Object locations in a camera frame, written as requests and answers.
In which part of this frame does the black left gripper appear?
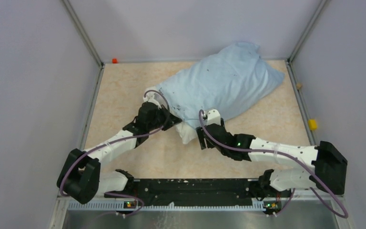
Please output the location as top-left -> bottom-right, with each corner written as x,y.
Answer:
147,104 -> 181,131

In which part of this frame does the white pillow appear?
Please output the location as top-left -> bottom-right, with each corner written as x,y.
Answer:
143,86 -> 198,145

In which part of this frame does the light blue pillowcase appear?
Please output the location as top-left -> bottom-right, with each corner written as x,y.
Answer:
155,42 -> 285,129

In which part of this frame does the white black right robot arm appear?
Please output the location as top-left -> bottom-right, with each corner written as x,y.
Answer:
196,124 -> 348,197

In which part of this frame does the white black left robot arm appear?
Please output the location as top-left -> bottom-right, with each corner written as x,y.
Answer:
57,102 -> 182,204

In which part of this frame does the yellow toy block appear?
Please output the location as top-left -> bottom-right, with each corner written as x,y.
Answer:
307,119 -> 318,131

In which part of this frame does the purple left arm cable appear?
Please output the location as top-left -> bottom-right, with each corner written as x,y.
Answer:
59,90 -> 171,219

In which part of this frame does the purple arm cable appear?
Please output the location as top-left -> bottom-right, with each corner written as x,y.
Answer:
198,109 -> 349,219
59,90 -> 171,219

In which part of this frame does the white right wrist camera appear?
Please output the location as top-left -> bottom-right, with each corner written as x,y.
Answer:
202,109 -> 224,125

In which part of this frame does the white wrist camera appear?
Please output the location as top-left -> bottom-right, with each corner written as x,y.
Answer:
143,92 -> 165,108
202,109 -> 224,125

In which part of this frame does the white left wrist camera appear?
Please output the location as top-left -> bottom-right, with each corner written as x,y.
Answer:
143,92 -> 165,108

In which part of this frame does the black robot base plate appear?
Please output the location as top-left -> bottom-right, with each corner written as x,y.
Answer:
120,178 -> 291,207

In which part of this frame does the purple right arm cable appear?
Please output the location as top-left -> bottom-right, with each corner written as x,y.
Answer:
198,109 -> 349,219

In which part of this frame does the aluminium front frame rail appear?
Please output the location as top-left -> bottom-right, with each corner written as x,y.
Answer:
49,178 -> 356,229

